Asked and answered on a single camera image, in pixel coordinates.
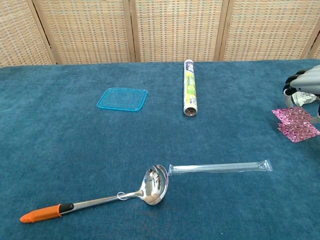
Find blue transparent plastic lid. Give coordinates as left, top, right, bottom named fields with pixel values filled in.
left=96, top=87, right=149, bottom=113

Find blue felt table cover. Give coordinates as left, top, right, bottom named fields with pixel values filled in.
left=0, top=58, right=320, bottom=240

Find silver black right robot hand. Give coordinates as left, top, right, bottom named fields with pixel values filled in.
left=282, top=64, right=320, bottom=118

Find cling film roll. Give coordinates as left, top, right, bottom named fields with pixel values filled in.
left=183, top=59, right=198, bottom=118

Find clear wrapped straw pack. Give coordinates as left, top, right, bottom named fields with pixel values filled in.
left=168, top=159, right=274, bottom=177

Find woven bamboo screen panel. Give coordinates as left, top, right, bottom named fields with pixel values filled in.
left=0, top=0, right=57, bottom=68
left=128, top=0, right=230, bottom=63
left=307, top=37, right=320, bottom=60
left=32, top=0, right=137, bottom=65
left=213, top=0, right=320, bottom=62

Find pink patterned wrapper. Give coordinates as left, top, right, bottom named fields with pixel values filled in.
left=271, top=106, right=314, bottom=125
left=276, top=121, right=320, bottom=144

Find steel ladle orange handle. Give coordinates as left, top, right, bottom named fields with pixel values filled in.
left=19, top=164, right=169, bottom=224

